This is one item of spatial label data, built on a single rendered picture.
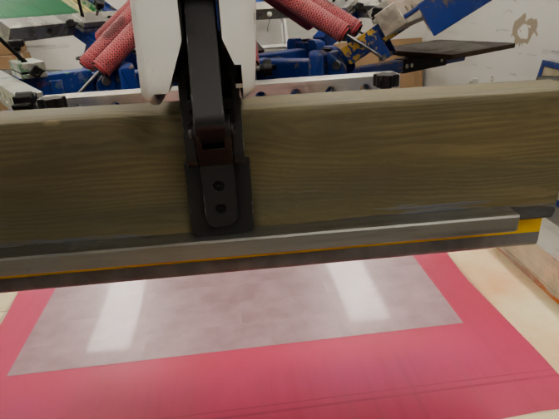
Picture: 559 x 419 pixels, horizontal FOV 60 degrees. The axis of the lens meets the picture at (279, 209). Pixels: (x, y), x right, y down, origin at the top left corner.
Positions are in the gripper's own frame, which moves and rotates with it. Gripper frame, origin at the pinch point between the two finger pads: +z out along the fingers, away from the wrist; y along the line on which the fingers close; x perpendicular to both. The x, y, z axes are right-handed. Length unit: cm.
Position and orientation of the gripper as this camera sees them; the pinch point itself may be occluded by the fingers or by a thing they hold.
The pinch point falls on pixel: (220, 184)
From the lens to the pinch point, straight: 26.6
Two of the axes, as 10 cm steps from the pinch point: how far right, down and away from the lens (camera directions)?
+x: 9.9, -0.9, 0.9
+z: 0.4, 9.1, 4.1
